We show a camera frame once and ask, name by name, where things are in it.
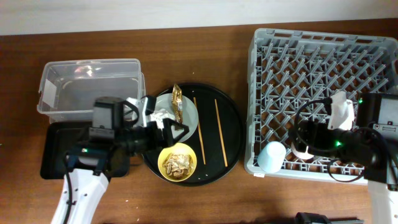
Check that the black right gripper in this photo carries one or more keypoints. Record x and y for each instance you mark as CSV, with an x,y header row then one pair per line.
x,y
308,126

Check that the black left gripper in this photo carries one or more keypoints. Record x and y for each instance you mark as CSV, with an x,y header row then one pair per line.
x,y
166,139

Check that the yellow bowl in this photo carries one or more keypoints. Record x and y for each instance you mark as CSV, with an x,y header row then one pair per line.
x,y
178,148

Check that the pink cup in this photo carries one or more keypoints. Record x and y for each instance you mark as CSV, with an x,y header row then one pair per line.
x,y
302,155

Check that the light blue cup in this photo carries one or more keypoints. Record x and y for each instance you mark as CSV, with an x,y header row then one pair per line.
x,y
271,157

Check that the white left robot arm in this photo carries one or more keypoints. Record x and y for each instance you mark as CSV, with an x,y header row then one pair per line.
x,y
119,130

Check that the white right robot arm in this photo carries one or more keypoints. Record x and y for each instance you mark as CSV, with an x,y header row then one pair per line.
x,y
366,135

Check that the grey dishwasher rack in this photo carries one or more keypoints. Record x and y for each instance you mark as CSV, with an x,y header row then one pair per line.
x,y
289,68

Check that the grey plate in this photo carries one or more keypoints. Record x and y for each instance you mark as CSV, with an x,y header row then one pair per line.
x,y
190,113

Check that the crumpled white tissue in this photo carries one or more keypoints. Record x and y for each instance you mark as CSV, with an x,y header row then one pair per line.
x,y
159,115

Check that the gold snack wrapper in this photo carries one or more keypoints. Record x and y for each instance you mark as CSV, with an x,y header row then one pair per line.
x,y
177,103

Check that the food scraps in bowl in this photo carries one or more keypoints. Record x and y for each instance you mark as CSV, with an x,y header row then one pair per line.
x,y
178,166

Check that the round black tray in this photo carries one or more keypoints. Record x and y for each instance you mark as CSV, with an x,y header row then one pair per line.
x,y
232,128

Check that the right wooden chopstick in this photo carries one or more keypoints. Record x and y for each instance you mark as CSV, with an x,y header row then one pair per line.
x,y
220,133

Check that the clear plastic bin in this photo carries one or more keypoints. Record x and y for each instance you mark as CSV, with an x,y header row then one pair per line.
x,y
68,89

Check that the black rectangular tray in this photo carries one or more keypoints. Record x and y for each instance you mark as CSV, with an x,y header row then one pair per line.
x,y
61,136

